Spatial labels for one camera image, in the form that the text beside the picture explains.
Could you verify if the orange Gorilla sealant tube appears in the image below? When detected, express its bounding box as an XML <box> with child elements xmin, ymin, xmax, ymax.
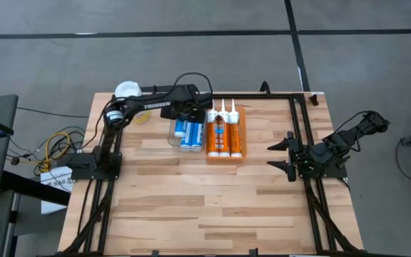
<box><xmin>227</xmin><ymin>99</ymin><xmax>243</xmax><ymax>158</ymax></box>
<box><xmin>205</xmin><ymin>99</ymin><xmax>221</xmax><ymax>158</ymax></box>
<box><xmin>216</xmin><ymin>99</ymin><xmax>232</xmax><ymax>158</ymax></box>

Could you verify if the clear plastic bin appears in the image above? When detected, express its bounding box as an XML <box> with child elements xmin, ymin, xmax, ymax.
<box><xmin>166</xmin><ymin>116</ymin><xmax>208</xmax><ymax>153</ymax></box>

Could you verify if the yellow Lysol wipes canister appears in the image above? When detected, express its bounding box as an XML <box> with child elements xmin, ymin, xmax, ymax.
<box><xmin>114</xmin><ymin>80</ymin><xmax>152</xmax><ymax>126</ymax></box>

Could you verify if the orange plastic bin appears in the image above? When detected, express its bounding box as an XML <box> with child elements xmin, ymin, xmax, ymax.
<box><xmin>205</xmin><ymin>105</ymin><xmax>248</xmax><ymax>161</ymax></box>

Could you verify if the black cable bundle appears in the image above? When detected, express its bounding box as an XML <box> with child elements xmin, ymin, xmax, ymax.
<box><xmin>6</xmin><ymin>125</ymin><xmax>87</xmax><ymax>178</ymax></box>

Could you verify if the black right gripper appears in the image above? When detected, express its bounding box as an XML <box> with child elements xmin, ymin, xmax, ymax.
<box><xmin>266</xmin><ymin>131</ymin><xmax>313</xmax><ymax>183</ymax></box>

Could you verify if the white paper sign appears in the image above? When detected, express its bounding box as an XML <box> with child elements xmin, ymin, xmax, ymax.
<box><xmin>40</xmin><ymin>166</ymin><xmax>75</xmax><ymax>216</ymax></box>

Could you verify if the yellow cable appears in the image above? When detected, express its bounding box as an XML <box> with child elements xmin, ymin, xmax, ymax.
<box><xmin>38</xmin><ymin>131</ymin><xmax>71</xmax><ymax>173</ymax></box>

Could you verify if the black power strip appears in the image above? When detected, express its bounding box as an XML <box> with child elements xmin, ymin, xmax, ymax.
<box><xmin>141</xmin><ymin>84</ymin><xmax>178</xmax><ymax>96</ymax></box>

